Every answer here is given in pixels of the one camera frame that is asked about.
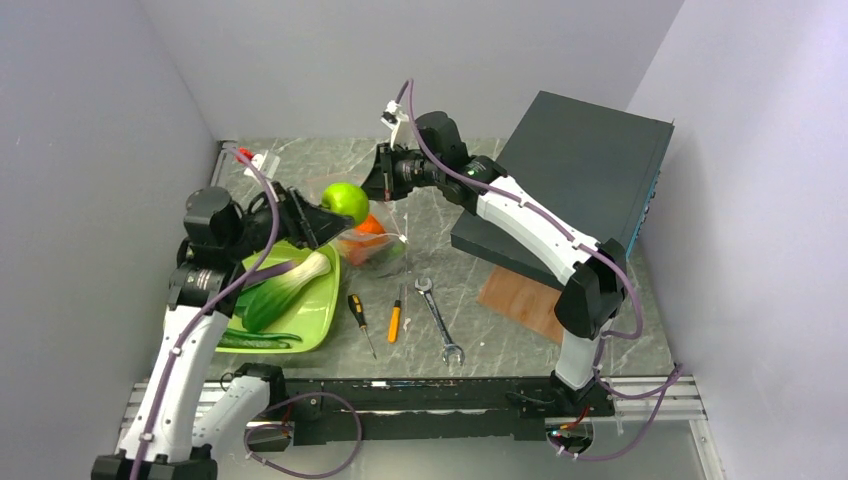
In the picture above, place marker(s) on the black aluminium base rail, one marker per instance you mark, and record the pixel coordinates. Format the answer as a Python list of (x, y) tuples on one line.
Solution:
[(524, 408)]

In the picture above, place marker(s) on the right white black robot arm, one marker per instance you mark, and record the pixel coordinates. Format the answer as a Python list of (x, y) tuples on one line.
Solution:
[(429, 152)]

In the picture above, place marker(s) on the green bok choy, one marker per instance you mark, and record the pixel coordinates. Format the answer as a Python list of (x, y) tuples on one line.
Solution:
[(269, 300)]

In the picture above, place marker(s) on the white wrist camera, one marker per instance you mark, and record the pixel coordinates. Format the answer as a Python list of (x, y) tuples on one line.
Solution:
[(399, 124), (266, 162)]

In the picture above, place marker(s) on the green plastic tray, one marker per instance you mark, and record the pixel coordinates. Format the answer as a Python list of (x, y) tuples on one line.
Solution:
[(311, 311)]

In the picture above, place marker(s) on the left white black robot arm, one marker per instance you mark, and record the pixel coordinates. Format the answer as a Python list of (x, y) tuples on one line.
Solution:
[(167, 438)]

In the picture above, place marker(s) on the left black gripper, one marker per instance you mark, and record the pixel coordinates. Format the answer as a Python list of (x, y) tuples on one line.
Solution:
[(305, 224)]

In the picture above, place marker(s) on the orange utility knife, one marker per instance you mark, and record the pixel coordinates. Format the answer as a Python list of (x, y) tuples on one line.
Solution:
[(394, 321)]

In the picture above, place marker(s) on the black yellow screwdriver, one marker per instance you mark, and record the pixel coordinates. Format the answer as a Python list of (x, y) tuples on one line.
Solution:
[(356, 307)]

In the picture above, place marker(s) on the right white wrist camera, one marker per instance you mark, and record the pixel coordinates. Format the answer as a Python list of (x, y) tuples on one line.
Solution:
[(399, 124)]

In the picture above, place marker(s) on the brown wooden board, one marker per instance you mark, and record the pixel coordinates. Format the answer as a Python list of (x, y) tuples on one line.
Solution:
[(524, 301)]

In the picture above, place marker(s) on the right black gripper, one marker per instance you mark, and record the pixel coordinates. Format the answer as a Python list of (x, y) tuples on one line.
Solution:
[(382, 183)]

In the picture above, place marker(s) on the clear zip top bag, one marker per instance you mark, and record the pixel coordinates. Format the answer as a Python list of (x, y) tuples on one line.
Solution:
[(388, 261)]

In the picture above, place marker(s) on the orange fruit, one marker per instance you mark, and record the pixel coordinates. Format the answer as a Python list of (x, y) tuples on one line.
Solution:
[(369, 229)]

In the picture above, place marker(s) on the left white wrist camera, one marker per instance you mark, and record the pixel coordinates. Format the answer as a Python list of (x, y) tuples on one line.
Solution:
[(266, 162)]

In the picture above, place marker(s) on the purple eggplant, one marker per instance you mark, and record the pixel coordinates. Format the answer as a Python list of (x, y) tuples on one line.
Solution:
[(264, 274)]

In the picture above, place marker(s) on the dark green cucumber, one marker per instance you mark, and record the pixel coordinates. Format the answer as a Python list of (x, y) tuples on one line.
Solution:
[(239, 339)]

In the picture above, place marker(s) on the green apple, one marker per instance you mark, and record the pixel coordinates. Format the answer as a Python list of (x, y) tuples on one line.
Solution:
[(346, 199)]

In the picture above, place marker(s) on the red bell pepper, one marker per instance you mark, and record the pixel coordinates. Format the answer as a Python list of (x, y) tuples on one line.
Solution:
[(359, 252)]

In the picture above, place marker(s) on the large dark grey box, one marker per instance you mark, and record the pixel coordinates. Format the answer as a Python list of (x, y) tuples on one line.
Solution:
[(594, 167)]

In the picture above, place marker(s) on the silver open-end wrench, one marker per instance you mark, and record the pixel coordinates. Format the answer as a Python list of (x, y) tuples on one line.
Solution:
[(450, 350)]

